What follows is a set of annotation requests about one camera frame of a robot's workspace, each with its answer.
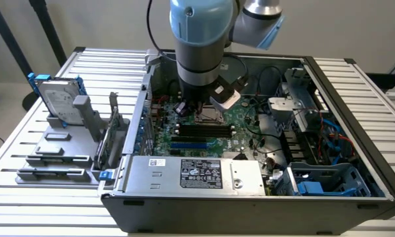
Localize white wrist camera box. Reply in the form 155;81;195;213
208;75;251;110

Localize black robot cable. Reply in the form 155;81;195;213
146;0;178;61

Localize blue SATA wire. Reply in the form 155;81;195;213
321;118;346;165

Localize green motherboard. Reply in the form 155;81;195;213
150;95;274;163

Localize blue expansion slot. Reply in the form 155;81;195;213
170;141;208;150

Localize silver optical drive cage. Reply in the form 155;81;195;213
267;67;323;133

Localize hard disk in blue bracket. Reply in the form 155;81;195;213
27;72;88;128

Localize grey metal disk bay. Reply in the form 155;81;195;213
282;161;373;198

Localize green graphics card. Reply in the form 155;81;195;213
94;91;123;171

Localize black RAM slots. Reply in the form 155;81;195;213
178;123;235;138

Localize blue plastic disk caddy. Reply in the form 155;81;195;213
297;181;326;196

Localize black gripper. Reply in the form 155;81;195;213
172;82;218;117

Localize black expansion slot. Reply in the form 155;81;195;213
171;136;208;143

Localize grey parts rack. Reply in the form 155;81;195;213
15;91;131;188

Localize silver power supply unit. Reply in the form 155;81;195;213
118;155;267;197

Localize black tripod stand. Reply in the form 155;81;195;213
0;0;68;112

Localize CPU socket with metal frame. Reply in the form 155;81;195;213
194;105;227;125

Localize open black PC case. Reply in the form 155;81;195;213
98;49;395;235

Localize red SATA wire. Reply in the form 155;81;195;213
329;134;357;158

